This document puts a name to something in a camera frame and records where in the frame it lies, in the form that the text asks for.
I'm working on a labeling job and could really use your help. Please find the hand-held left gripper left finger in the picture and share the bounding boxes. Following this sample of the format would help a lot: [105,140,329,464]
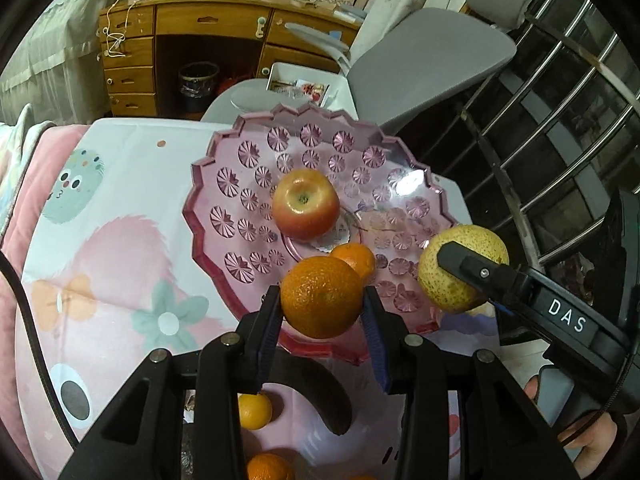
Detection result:
[57,285,282,480]

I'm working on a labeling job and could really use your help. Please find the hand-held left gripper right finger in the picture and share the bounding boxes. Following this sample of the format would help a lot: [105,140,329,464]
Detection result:
[362,287,581,480]

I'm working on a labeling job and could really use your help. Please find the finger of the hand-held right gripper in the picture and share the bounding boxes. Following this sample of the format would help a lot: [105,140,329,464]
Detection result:
[436,241,532,307]
[492,302,548,347]

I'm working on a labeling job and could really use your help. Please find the yellow pear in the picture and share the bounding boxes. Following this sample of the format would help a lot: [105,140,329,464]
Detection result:
[418,225,510,315]

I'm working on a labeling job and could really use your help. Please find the large orange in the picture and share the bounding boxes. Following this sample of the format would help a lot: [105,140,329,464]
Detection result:
[280,256,364,339]

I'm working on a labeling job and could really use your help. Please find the small tangerine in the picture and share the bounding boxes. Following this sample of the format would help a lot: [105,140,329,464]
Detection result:
[330,242,377,286]
[246,453,296,480]
[237,392,273,431]

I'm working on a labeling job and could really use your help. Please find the dark overripe banana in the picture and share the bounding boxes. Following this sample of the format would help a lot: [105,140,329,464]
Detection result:
[262,350,353,436]

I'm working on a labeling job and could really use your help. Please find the pink glass fruit plate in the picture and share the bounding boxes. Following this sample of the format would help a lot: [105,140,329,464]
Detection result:
[182,102,461,366]

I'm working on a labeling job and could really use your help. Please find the person's right hand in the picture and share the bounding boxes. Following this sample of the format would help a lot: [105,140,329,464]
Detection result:
[524,374,632,478]

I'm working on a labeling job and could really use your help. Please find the red apple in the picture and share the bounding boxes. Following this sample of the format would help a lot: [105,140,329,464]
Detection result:
[272,168,341,241]

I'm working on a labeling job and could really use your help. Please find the metal railing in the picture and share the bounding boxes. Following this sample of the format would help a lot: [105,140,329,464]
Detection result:
[450,0,640,311]

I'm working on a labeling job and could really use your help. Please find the grey office chair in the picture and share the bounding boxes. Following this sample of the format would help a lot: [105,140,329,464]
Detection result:
[200,0,541,133]

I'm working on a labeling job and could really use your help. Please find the black trash bin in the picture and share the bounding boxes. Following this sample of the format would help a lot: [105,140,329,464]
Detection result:
[178,61,219,113]

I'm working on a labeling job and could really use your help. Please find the white storage box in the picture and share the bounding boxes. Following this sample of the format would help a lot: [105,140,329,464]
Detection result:
[269,62,347,109]

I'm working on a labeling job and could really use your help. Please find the pink blanket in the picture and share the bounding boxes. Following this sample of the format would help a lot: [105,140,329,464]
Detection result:
[0,122,93,480]

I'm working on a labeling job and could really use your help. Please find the wooden desk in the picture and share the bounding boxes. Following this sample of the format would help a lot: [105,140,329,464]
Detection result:
[97,0,361,121]

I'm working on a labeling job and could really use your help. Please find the white lace cover cloth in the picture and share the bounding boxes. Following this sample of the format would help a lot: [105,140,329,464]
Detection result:
[0,0,136,126]

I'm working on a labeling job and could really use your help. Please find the black cable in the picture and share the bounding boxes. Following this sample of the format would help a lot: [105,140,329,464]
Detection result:
[0,252,81,446]

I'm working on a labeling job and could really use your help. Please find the white charging cable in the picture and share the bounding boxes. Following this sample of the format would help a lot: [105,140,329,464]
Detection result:
[99,0,147,59]

